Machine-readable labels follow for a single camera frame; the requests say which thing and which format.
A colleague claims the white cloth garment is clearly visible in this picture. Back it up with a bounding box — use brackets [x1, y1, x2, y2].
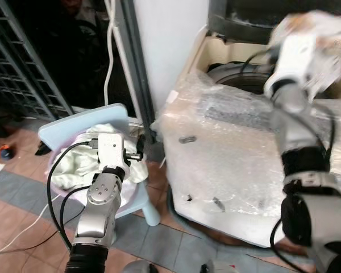
[270, 10, 341, 59]

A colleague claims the plastic-wrapped top-load washing machine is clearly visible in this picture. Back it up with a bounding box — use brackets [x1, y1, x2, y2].
[152, 0, 341, 249]

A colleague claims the pale green white laundry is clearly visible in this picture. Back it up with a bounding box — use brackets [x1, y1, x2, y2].
[50, 122, 148, 192]

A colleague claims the light blue plastic chair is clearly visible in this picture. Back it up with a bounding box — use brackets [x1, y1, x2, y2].
[38, 104, 161, 227]

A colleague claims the grey left robot foot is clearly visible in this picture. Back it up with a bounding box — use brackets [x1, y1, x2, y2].
[122, 260, 155, 273]

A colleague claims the grey robot foot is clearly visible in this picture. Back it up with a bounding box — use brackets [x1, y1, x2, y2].
[200, 260, 231, 273]
[122, 260, 155, 273]

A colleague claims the small blue orange floor object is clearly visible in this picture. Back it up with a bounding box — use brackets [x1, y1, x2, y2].
[0, 145, 15, 162]

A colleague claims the grey right robot foot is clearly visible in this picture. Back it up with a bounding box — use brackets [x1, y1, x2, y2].
[200, 260, 231, 273]

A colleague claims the dark metal grille gate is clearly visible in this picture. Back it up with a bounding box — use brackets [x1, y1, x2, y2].
[0, 0, 74, 120]

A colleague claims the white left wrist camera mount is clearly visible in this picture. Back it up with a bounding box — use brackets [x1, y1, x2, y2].
[91, 132, 129, 169]

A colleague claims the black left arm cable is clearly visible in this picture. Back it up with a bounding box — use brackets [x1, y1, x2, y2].
[46, 140, 101, 251]

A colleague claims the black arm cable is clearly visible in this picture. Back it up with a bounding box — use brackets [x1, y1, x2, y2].
[239, 48, 337, 166]
[46, 140, 101, 251]

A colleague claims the white water hose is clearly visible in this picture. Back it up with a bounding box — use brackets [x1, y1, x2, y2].
[103, 0, 118, 107]

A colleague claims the thin white floor cable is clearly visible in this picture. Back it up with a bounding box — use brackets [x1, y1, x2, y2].
[0, 193, 63, 257]

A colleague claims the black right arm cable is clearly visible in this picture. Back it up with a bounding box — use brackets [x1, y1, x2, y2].
[239, 48, 337, 166]

